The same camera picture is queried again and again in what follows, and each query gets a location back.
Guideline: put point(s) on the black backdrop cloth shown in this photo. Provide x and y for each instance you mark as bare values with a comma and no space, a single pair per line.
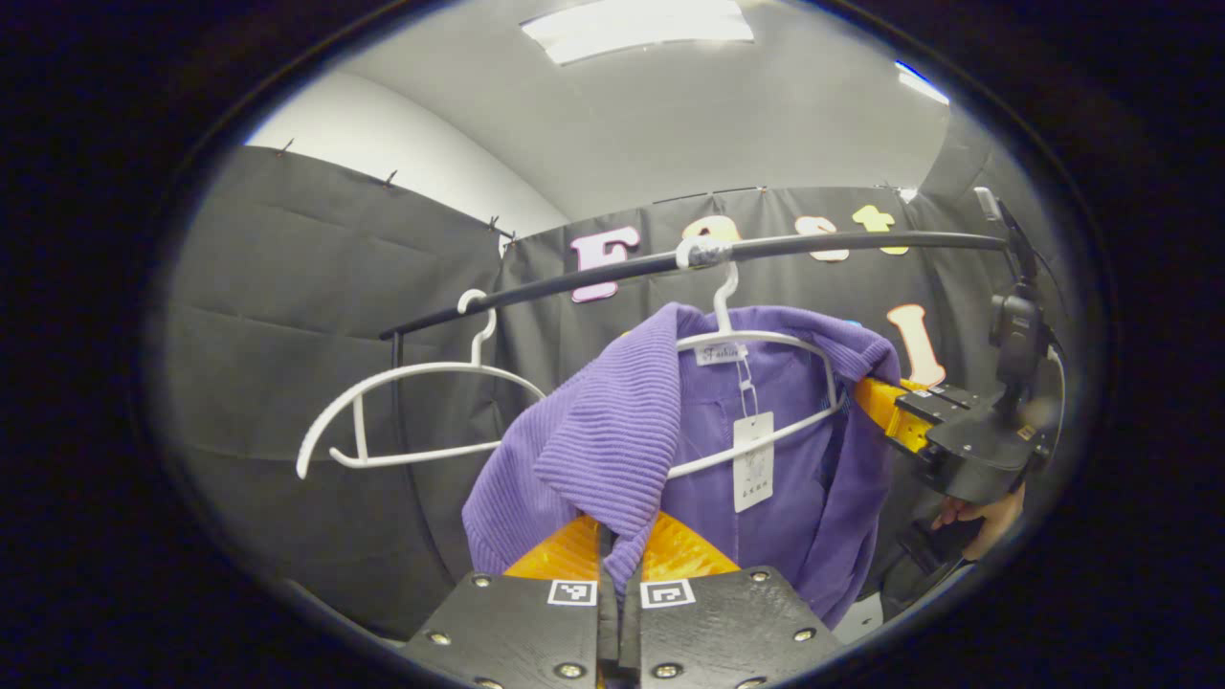
287,287

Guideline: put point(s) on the white paper garment tag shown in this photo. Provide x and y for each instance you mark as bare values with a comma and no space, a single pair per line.
753,469

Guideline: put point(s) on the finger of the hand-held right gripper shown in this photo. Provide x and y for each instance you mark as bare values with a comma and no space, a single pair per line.
885,407
952,394

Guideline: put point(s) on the small ceiling light panel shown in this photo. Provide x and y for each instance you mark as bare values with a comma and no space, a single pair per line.
921,84

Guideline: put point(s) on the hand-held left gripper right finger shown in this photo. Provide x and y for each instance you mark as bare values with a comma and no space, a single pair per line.
718,632

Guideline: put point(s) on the white plastic hanger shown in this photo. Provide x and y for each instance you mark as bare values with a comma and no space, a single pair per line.
761,337
431,366

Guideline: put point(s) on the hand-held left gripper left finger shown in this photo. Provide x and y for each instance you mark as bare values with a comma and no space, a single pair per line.
517,632

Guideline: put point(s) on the black metal clothes rack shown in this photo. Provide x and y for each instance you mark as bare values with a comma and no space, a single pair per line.
957,239

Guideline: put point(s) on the large ceiling light panel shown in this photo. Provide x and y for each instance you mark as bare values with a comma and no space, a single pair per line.
636,29

